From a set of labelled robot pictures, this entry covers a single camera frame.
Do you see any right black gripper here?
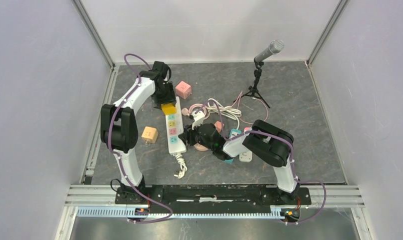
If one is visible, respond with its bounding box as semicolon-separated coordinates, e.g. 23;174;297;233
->
179;119;215;152

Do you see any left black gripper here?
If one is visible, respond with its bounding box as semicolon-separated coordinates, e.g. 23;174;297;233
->
151;82;177;111

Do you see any round pink socket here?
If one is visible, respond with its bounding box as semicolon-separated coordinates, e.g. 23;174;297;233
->
193;143;209;152

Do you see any yellow cube plug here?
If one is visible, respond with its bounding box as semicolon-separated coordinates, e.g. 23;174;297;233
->
160;102;177;116

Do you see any white power strip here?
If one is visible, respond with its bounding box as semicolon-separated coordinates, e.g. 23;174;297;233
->
165;96;187;155

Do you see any pink cube plug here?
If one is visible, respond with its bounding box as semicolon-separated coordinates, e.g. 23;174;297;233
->
175;81;192;100

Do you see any small pink plug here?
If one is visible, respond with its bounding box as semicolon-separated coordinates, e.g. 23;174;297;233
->
214;121;224;133

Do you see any orange cube plug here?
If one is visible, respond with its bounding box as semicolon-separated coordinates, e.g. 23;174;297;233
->
141;126;159;144

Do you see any white plug adapter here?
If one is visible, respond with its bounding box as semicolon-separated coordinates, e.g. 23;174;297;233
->
238;151;253;163

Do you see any teal power strip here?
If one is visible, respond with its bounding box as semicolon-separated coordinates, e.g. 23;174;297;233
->
224;128;242;164

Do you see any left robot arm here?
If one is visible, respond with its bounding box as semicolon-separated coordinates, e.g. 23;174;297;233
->
100;61;177;204

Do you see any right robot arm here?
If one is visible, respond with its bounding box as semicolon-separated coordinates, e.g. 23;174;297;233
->
178;119;300;204

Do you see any black tripod stand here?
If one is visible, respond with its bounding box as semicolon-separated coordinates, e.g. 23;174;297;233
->
241;61;271;109

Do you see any grey microphone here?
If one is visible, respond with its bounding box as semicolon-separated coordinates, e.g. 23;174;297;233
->
253;39;285;63

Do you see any white power strip cord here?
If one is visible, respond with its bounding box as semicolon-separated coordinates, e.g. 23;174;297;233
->
173;152;188;180

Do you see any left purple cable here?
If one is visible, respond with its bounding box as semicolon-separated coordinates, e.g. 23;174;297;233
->
107;53;174;225

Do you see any purple cable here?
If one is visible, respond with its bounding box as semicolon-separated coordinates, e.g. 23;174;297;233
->
107;53;174;225
198;98;328;226

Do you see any white coiled cable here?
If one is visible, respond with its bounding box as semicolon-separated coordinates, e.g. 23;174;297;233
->
206;97;242;130

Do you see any pink cable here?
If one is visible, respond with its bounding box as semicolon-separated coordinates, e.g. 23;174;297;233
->
180;91;270;126

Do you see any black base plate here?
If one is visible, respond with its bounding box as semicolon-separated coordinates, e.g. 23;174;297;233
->
115;184;312;214

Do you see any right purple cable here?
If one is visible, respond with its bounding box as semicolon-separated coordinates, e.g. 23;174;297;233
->
198;98;328;226

